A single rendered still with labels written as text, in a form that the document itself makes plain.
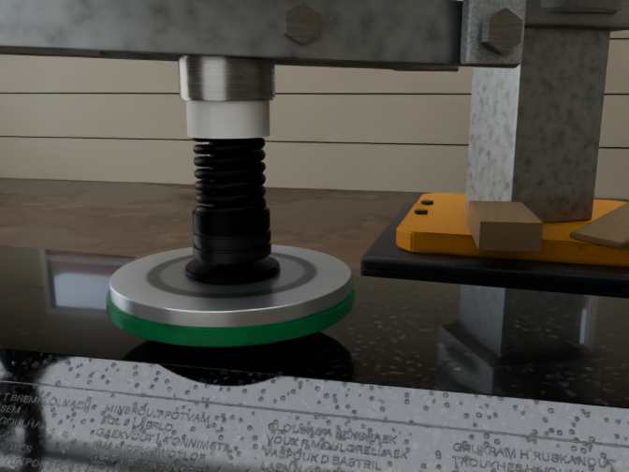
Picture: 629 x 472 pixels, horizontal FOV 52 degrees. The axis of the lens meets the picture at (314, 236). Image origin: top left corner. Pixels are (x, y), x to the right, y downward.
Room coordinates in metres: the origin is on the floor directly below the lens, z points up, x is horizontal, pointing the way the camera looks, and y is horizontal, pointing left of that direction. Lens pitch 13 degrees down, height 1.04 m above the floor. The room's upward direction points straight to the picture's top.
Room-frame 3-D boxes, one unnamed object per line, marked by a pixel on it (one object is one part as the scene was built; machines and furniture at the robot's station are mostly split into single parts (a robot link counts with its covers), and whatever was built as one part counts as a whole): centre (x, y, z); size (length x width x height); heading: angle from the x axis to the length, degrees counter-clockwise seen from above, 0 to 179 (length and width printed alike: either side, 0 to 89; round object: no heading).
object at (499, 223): (1.11, -0.33, 0.81); 0.20 x 0.10 x 0.05; 172
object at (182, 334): (0.55, 0.07, 0.87); 0.22 x 0.22 x 0.04
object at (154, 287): (0.55, 0.07, 0.87); 0.21 x 0.21 x 0.01
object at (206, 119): (0.55, 0.07, 1.02); 0.07 x 0.07 x 0.04
